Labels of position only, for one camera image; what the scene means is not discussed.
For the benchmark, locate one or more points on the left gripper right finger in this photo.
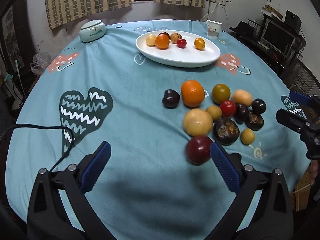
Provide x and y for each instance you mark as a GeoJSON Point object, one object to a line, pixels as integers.
{"type": "Point", "coordinates": [273, 217]}

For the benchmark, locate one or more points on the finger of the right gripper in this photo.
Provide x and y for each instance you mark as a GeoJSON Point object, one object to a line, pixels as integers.
{"type": "Point", "coordinates": [290, 120]}
{"type": "Point", "coordinates": [311, 101]}

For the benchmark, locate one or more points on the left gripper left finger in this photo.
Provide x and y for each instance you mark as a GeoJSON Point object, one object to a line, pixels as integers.
{"type": "Point", "coordinates": [47, 217]}

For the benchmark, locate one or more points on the dark plum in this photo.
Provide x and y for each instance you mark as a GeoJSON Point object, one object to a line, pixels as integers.
{"type": "Point", "coordinates": [258, 106]}
{"type": "Point", "coordinates": [241, 114]}
{"type": "Point", "coordinates": [170, 99]}

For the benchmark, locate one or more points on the small tan longan front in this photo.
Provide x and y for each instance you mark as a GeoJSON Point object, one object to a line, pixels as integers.
{"type": "Point", "coordinates": [247, 136]}

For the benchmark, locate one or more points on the small tan longan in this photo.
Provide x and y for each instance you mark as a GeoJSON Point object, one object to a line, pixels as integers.
{"type": "Point", "coordinates": [215, 112]}
{"type": "Point", "coordinates": [247, 136]}

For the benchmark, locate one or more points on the red tomato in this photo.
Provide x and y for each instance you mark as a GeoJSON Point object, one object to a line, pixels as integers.
{"type": "Point", "coordinates": [181, 43]}
{"type": "Point", "coordinates": [228, 108]}

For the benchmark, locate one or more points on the large dark mangosteen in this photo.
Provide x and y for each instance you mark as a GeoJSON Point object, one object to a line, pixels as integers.
{"type": "Point", "coordinates": [225, 131]}

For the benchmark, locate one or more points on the large tan round fruit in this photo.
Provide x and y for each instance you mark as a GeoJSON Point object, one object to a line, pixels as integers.
{"type": "Point", "coordinates": [197, 122]}

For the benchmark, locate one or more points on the red plum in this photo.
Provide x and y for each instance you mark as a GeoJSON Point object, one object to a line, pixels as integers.
{"type": "Point", "coordinates": [197, 150]}
{"type": "Point", "coordinates": [165, 34]}

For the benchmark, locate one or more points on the orange mandarin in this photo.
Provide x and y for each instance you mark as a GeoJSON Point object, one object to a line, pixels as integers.
{"type": "Point", "coordinates": [192, 93]}
{"type": "Point", "coordinates": [162, 42]}

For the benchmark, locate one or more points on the yellow orange persimmon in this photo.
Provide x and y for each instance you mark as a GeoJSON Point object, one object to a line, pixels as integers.
{"type": "Point", "coordinates": [199, 43]}

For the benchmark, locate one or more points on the speckled tan round fruit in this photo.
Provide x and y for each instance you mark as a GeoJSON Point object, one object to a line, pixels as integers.
{"type": "Point", "coordinates": [174, 37]}

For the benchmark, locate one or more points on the pale yellow round fruit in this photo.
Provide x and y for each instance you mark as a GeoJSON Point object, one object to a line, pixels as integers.
{"type": "Point", "coordinates": [151, 40]}

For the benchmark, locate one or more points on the person right hand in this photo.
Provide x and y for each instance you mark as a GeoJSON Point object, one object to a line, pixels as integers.
{"type": "Point", "coordinates": [314, 166]}

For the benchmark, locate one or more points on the cardboard box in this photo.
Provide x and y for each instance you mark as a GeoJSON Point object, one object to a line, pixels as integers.
{"type": "Point", "coordinates": [300, 194]}

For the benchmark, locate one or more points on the black computer desk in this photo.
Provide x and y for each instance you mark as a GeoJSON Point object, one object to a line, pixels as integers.
{"type": "Point", "coordinates": [249, 33]}

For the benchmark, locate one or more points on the computer monitor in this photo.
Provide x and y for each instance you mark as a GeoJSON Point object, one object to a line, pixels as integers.
{"type": "Point", "coordinates": [277, 37]}

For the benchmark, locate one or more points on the small tan longan back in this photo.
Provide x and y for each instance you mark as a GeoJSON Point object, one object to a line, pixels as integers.
{"type": "Point", "coordinates": [215, 112]}

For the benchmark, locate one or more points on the green yellow persimmon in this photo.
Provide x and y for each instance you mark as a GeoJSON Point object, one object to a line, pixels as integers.
{"type": "Point", "coordinates": [220, 93]}

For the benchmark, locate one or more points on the black speaker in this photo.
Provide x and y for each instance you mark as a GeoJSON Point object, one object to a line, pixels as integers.
{"type": "Point", "coordinates": [293, 21]}

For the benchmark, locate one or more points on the white paper cup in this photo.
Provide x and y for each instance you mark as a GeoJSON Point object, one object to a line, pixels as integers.
{"type": "Point", "coordinates": [213, 28]}

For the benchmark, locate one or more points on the white round plate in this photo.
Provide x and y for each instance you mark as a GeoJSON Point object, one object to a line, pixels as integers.
{"type": "Point", "coordinates": [188, 57]}

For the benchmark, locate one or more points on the teal patterned tablecloth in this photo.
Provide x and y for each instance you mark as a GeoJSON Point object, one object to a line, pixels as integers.
{"type": "Point", "coordinates": [107, 90]}

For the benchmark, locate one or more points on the crumpled plastic bag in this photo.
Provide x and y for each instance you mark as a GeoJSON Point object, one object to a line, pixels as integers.
{"type": "Point", "coordinates": [39, 63]}

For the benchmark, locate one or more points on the dark framed painting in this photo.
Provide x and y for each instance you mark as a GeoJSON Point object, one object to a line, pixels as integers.
{"type": "Point", "coordinates": [10, 40]}

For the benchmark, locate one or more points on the white ceramic lidded jar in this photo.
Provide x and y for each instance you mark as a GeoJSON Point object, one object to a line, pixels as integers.
{"type": "Point", "coordinates": [92, 31]}

